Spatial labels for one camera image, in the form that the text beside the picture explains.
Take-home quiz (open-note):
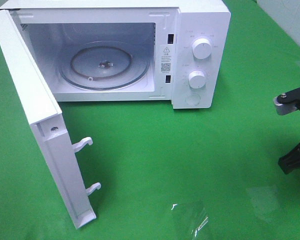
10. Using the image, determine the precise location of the lower white microwave knob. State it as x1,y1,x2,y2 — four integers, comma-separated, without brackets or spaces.
188,70,207,89

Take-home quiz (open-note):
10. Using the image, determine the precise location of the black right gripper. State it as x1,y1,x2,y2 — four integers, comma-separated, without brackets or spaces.
278,143,300,175

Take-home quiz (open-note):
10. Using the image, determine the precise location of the upper white microwave knob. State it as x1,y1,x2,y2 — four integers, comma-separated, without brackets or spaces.
192,37,213,60

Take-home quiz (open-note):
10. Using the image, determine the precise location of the white microwave door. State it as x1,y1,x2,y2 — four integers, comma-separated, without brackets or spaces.
0,10,101,229

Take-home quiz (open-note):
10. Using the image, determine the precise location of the white microwave knob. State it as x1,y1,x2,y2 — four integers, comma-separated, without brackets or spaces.
192,37,213,60
188,70,207,89

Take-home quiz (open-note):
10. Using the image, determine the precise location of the round microwave door button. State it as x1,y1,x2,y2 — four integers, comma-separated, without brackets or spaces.
185,94,201,106

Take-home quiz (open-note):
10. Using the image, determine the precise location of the white microwave oven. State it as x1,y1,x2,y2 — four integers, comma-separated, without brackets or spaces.
0,0,231,109

